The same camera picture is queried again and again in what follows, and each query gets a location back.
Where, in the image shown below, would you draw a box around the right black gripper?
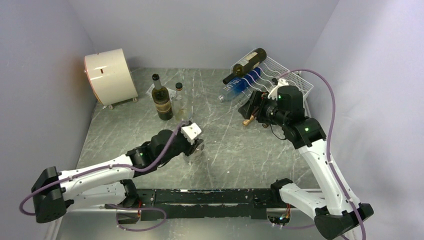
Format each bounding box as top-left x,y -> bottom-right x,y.
238,89 -> 288,127

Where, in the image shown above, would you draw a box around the clear glass bottle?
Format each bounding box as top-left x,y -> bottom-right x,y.
183,139 -> 205,164

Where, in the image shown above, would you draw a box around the clear blue label bottle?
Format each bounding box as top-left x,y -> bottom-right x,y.
218,67 -> 262,102

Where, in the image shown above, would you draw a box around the clear bottle black cap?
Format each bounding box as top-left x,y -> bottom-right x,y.
171,82 -> 193,122

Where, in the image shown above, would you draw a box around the dark green wine bottle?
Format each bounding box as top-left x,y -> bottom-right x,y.
222,47 -> 267,85

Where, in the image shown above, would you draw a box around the dark primitivo wine bottle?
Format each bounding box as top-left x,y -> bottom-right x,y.
151,73 -> 173,121

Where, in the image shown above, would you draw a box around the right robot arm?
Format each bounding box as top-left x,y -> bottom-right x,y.
238,85 -> 374,240

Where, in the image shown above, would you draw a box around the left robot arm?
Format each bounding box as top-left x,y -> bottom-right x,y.
31,124 -> 203,224

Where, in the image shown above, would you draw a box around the slim amber gold-capped bottle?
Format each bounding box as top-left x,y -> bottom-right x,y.
242,114 -> 256,127

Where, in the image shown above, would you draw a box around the cream cylindrical appliance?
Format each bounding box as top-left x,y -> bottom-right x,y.
83,48 -> 139,109

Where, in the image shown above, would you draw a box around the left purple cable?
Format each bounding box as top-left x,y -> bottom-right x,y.
19,120 -> 190,217

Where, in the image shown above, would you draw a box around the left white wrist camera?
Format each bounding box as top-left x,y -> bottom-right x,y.
180,122 -> 202,145

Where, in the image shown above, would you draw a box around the white wire wine rack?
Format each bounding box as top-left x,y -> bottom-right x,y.
235,54 -> 314,107

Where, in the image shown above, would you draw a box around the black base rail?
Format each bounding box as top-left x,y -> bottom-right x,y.
118,188 -> 286,221

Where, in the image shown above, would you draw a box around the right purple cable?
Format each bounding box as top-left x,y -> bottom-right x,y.
278,68 -> 367,240

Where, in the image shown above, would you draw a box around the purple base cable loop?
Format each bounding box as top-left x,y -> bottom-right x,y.
115,205 -> 168,232

